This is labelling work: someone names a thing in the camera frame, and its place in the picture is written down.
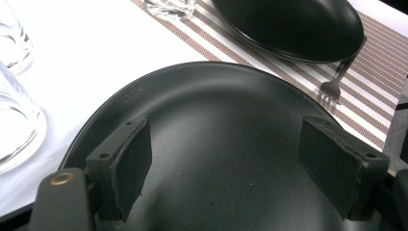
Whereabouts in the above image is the metal fork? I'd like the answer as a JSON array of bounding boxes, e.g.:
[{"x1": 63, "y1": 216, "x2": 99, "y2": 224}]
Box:
[{"x1": 317, "y1": 59, "x2": 354, "y2": 107}]

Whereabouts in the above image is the brown white striped placemat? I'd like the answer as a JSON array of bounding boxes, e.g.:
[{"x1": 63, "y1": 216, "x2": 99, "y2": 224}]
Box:
[{"x1": 129, "y1": 0, "x2": 408, "y2": 152}]

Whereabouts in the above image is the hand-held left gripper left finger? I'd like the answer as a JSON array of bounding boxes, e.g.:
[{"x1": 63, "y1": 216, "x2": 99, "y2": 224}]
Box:
[{"x1": 85, "y1": 115, "x2": 153, "y2": 223}]

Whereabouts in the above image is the clear drinking glass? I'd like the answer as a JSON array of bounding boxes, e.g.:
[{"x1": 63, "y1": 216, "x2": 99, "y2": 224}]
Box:
[
  {"x1": 143, "y1": 0, "x2": 198, "y2": 21},
  {"x1": 0, "y1": 0, "x2": 35, "y2": 75},
  {"x1": 0, "y1": 62, "x2": 48, "y2": 174}
]

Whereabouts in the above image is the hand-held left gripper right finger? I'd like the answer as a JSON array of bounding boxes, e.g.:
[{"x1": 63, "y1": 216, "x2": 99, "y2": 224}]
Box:
[{"x1": 296, "y1": 115, "x2": 392, "y2": 221}]

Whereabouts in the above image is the white table cover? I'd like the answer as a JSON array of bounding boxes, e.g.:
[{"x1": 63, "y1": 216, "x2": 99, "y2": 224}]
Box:
[{"x1": 0, "y1": 0, "x2": 408, "y2": 216}]

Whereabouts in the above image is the black round plate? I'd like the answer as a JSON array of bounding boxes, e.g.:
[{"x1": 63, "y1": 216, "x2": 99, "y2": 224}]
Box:
[
  {"x1": 59, "y1": 61, "x2": 386, "y2": 231},
  {"x1": 210, "y1": 0, "x2": 368, "y2": 64}
]

